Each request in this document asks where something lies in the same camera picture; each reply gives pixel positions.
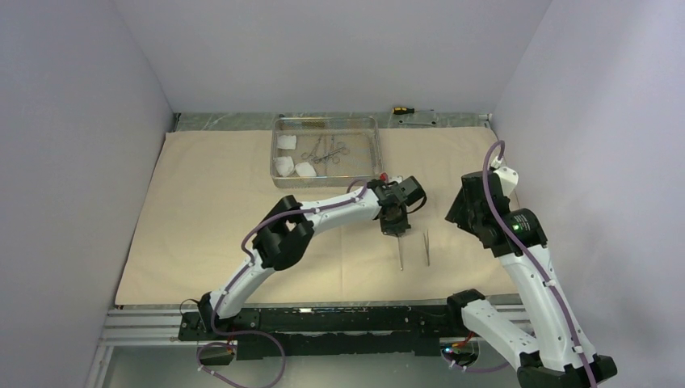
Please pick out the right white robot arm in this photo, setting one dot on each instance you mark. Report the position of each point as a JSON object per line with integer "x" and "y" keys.
{"x": 557, "y": 353}

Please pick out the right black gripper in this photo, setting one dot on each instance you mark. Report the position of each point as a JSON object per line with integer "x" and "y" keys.
{"x": 457, "y": 212}

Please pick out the thin steel tweezers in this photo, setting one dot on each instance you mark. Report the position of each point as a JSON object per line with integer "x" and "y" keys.
{"x": 400, "y": 253}

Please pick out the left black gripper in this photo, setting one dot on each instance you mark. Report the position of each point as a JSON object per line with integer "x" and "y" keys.
{"x": 397, "y": 229}

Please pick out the flat metal wrench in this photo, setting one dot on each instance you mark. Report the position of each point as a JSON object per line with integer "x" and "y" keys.
{"x": 423, "y": 124}

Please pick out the white gauze pad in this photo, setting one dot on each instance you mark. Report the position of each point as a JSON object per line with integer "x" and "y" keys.
{"x": 305, "y": 170}
{"x": 284, "y": 166}
{"x": 286, "y": 142}

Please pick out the surgical forceps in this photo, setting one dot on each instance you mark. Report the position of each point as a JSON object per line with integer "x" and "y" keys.
{"x": 312, "y": 154}

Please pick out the wire mesh instrument tray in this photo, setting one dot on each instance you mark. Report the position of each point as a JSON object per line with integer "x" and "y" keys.
{"x": 360, "y": 134}

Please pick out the white gauze pad lower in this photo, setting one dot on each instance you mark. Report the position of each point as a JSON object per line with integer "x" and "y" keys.
{"x": 305, "y": 170}

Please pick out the white gauze pad left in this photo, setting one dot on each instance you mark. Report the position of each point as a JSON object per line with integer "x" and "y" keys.
{"x": 284, "y": 166}

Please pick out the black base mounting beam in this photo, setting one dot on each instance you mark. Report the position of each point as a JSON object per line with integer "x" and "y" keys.
{"x": 329, "y": 330}

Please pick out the white gauze pad upper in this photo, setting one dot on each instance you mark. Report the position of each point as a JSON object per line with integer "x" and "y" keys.
{"x": 286, "y": 142}

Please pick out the surgical scissors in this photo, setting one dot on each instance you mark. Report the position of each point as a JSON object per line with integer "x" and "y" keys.
{"x": 333, "y": 155}

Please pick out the yellow handled screwdriver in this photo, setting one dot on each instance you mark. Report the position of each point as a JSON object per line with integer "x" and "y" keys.
{"x": 402, "y": 111}

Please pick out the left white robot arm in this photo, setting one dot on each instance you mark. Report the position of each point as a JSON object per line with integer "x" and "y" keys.
{"x": 281, "y": 239}

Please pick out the aluminium frame rail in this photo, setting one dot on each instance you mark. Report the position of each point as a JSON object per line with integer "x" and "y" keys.
{"x": 150, "y": 326}

